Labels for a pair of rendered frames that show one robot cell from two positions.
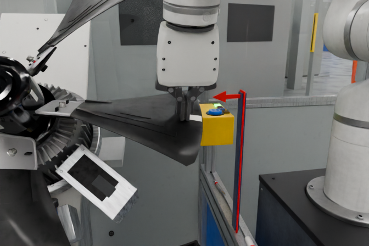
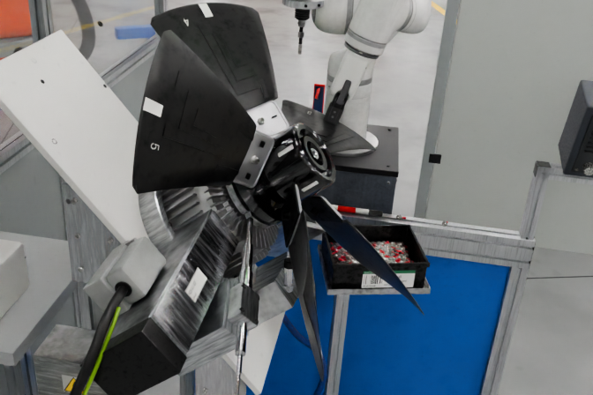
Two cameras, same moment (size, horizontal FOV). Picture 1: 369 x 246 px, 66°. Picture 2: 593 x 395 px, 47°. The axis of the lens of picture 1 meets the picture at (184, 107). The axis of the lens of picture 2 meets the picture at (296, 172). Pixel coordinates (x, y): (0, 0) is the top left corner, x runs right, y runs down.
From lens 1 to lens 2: 1.38 m
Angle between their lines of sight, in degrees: 69
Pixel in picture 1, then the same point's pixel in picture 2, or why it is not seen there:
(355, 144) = (360, 98)
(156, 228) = not seen: hidden behind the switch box
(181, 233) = not seen: hidden behind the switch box
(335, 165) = (346, 118)
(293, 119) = (125, 97)
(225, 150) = not seen: hidden behind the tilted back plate
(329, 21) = (332, 8)
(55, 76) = (126, 146)
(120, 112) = (326, 136)
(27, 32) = (40, 94)
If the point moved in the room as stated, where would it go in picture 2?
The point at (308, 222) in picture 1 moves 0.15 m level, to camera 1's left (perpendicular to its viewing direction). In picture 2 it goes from (359, 166) to (344, 190)
